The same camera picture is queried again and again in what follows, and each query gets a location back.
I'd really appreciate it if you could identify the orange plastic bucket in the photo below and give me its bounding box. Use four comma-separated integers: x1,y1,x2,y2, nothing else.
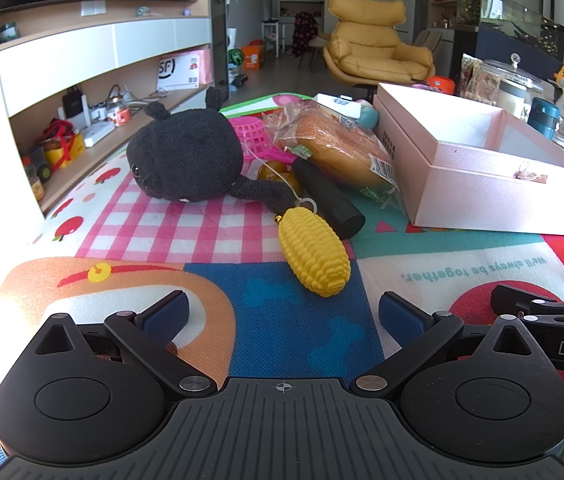
424,76,455,95

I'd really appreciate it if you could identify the white stool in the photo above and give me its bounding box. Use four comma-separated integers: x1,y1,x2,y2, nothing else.
262,21,283,58

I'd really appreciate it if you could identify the large glass jar with lid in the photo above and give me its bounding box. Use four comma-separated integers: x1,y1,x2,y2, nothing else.
479,54,545,121

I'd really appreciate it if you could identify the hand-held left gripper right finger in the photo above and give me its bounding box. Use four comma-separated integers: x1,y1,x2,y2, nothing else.
354,292,543,397

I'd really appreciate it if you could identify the pink flat carton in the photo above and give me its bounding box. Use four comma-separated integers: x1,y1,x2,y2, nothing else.
162,49,213,86

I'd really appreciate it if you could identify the yellow armchair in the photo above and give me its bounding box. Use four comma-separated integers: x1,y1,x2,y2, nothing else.
323,0,435,86

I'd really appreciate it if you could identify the pink plastic basket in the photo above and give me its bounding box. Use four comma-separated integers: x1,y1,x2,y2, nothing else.
227,116,287,161

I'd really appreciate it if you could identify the snack bag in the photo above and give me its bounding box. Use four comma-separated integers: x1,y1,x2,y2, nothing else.
459,54,485,103

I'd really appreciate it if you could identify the small charm with string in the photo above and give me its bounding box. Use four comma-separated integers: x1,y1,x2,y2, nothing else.
514,161,548,183

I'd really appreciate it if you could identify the black plush toy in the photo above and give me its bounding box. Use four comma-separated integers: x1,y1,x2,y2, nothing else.
126,87,307,213

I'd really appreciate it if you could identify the bread loaf in plastic bag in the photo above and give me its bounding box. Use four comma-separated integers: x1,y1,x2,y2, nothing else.
264,100,405,206

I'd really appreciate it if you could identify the yellow toy corn cob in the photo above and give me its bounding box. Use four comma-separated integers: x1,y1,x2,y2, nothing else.
278,207,351,297

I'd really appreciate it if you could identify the glass fish tank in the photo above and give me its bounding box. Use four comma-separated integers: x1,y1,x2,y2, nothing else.
462,0,564,61

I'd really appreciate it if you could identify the orange translucent pumpkin toy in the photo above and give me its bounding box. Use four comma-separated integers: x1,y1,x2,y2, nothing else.
257,159,303,196

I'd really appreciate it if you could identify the black paper bag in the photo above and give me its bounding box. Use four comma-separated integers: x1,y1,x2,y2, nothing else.
62,87,90,128

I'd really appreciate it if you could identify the dark blue cabinet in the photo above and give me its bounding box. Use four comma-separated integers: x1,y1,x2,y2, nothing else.
476,26,563,68

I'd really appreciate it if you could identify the jar with orange label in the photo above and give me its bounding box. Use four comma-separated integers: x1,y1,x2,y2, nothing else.
106,102,132,127

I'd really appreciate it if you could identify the small dark jar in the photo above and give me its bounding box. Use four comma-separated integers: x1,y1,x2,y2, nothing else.
22,157,45,201

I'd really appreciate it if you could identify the teal thermos bottle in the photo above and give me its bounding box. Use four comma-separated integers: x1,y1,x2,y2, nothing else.
528,98,560,138

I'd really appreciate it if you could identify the small white box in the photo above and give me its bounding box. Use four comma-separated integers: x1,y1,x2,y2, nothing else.
314,94,361,121

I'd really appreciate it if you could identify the teal round toy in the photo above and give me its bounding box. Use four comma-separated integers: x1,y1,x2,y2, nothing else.
357,102,380,131

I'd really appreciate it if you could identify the pink cardboard box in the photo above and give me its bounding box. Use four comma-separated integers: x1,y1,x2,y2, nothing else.
372,82,564,236

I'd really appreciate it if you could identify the white and wood wall cabinet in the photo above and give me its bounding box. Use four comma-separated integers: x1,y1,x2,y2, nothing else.
0,0,215,218

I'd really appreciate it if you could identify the colourful printed play mat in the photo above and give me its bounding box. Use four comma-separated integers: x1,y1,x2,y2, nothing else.
0,91,564,466

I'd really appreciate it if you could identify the orange carton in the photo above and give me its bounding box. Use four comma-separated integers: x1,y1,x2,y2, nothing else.
242,45,267,70

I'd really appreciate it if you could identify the white parcel envelope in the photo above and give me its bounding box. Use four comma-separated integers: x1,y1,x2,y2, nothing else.
157,55,200,92

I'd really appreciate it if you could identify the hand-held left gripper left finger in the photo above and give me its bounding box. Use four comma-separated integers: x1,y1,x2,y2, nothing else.
24,291,217,399

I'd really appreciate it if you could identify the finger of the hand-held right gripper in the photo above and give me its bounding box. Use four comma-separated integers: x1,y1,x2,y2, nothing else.
491,284,564,322

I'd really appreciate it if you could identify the black cylinder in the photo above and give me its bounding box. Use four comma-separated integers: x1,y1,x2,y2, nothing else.
292,158,367,240

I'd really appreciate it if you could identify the yellow box with red ribbon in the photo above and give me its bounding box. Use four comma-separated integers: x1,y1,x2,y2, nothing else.
39,120,85,168

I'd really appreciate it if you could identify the chair with dark patterned cloth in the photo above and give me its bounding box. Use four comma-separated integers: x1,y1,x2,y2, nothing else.
292,11,320,58

